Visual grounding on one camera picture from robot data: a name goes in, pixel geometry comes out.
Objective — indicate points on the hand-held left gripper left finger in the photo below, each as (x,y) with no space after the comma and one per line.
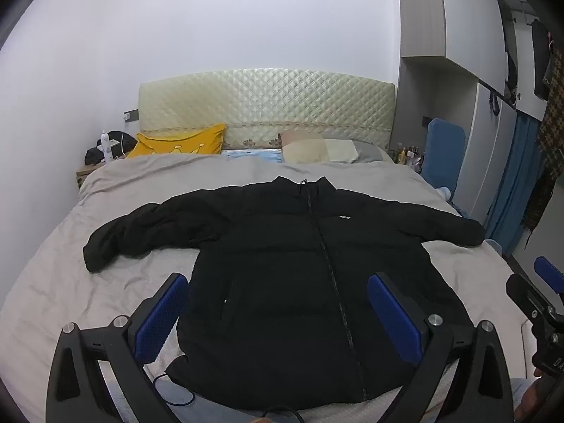
(163,313)

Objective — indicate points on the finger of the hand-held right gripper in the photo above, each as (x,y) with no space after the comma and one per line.
(526,293)
(546,271)

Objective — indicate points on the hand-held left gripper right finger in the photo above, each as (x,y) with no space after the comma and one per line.
(394,313)

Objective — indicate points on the black puffer jacket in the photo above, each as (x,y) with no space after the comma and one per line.
(273,273)

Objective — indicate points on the blue curtain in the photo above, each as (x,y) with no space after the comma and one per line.
(515,185)

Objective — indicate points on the grey bed blanket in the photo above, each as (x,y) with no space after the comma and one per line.
(66,273)

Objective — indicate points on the brown patterned scarf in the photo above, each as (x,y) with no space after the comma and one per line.
(550,141)

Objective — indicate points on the blue padded chair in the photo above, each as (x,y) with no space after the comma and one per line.
(445,154)

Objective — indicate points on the group of small bottles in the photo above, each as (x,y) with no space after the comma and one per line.
(407,156)

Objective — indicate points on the wooden nightstand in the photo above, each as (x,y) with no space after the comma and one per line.
(86,174)

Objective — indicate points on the grey pillow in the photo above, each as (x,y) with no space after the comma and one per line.
(372,152)

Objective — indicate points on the yellow crown pillow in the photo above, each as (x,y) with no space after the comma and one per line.
(180,143)

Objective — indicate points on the black bag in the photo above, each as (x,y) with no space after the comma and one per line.
(121,143)

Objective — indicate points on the white bottle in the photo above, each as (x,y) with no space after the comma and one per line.
(105,145)

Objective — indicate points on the beige pillow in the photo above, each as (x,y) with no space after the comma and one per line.
(315,150)

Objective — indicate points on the black hanging garment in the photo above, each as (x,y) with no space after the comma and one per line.
(539,57)

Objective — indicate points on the cream quilted headboard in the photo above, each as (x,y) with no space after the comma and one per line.
(264,101)

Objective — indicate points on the grey white wardrobe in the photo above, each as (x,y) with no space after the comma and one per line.
(462,31)

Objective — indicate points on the wall switch panel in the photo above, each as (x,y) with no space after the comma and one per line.
(130,116)

